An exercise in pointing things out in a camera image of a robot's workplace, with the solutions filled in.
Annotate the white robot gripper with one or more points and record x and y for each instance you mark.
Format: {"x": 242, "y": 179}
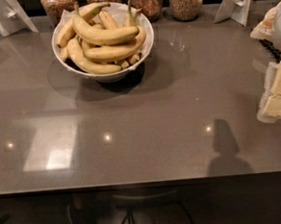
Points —
{"x": 270, "y": 29}

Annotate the white ceramic bowl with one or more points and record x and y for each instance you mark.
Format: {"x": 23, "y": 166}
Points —
{"x": 123, "y": 16}

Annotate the long front yellow banana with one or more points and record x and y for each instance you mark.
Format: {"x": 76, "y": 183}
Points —
{"x": 76, "y": 53}

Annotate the black mesh mat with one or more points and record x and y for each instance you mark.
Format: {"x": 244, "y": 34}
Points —
{"x": 275, "y": 53}

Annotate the right white paper stand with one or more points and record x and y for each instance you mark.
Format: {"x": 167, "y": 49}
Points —
{"x": 236, "y": 10}

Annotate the white paper stand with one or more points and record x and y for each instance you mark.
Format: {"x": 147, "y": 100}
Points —
{"x": 236, "y": 10}
{"x": 13, "y": 18}

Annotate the glass jar pale beans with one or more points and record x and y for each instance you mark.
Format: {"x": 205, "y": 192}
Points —
{"x": 185, "y": 10}

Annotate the glass jar brown cereal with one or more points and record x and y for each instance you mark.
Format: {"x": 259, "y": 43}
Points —
{"x": 151, "y": 9}

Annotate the round stool under table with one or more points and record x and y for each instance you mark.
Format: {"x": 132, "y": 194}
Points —
{"x": 139, "y": 200}

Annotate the glass jar brown grains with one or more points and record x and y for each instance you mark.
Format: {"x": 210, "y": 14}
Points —
{"x": 56, "y": 8}

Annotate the left white paper stand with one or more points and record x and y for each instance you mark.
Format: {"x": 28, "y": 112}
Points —
{"x": 13, "y": 18}

